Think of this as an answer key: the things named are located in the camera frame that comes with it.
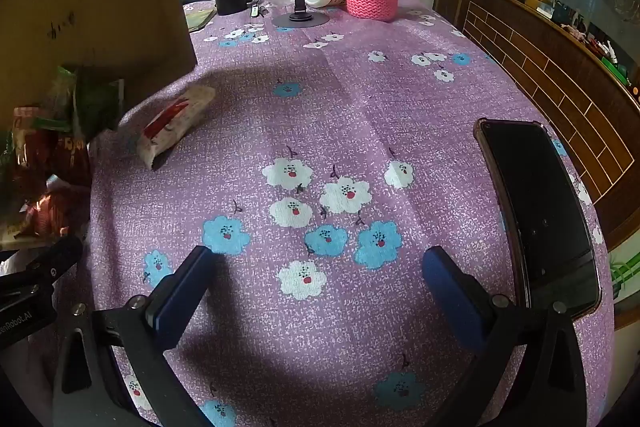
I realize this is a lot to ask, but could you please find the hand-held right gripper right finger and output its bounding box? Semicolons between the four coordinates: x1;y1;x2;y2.
422;246;588;427

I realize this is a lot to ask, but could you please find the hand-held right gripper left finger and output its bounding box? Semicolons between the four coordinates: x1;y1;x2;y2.
52;245;217;427

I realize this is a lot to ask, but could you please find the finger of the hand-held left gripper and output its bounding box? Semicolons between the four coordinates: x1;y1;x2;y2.
0;234;84;295

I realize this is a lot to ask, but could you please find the pile of snack packets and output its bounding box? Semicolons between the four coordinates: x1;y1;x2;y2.
0;64;126;253

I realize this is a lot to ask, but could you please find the brown cardboard box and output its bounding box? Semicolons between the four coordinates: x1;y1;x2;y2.
0;0;198;130

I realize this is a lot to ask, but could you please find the black smartphone clear case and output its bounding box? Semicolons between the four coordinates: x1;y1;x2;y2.
474;118;602;320

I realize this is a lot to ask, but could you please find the white snack packet red label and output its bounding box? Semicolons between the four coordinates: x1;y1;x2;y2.
136;86;217;170

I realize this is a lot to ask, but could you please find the green striped object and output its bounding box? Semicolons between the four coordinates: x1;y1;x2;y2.
607;257;632;299

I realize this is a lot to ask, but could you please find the purple floral tablecloth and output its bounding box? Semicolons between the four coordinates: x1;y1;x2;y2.
85;0;616;427

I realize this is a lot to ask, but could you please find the brown brick-pattern wooden cabinet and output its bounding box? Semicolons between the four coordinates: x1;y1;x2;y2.
434;0;640;208

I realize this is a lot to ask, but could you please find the green yellow booklet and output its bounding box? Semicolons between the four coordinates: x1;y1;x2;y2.
185;5;218;32

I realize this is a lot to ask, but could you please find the row of small shelf items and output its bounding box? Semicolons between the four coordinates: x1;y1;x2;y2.
525;0;640;108

